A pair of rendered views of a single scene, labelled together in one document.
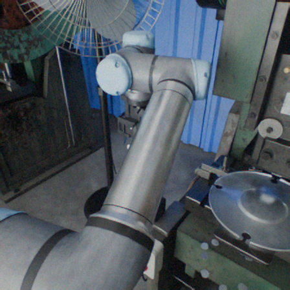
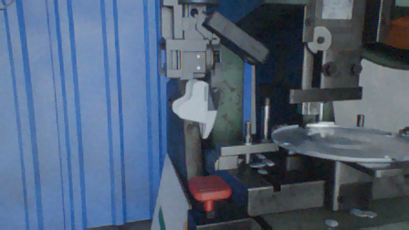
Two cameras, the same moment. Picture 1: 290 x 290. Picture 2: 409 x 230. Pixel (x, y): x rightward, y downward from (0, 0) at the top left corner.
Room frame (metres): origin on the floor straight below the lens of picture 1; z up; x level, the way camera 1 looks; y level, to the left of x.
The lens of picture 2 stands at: (0.33, 0.41, 0.97)
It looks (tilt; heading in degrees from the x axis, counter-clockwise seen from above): 10 degrees down; 306
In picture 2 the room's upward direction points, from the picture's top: straight up
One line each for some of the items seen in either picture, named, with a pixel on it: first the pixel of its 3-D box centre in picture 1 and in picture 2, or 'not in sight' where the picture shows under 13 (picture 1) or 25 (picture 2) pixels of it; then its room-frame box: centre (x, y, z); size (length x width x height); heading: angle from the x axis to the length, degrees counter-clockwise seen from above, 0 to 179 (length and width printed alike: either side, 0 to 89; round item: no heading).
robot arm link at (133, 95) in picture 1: (138, 89); not in sight; (0.64, 0.01, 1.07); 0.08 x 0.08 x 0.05
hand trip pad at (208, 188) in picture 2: not in sight; (208, 204); (0.63, -0.01, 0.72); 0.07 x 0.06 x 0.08; 143
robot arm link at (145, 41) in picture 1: (138, 57); not in sight; (0.64, 0.01, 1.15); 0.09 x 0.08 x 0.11; 159
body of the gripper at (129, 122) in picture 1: (137, 116); (190, 39); (0.64, 0.01, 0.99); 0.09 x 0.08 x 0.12; 53
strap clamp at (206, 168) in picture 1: (221, 167); (244, 142); (0.71, -0.28, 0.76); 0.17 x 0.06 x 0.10; 53
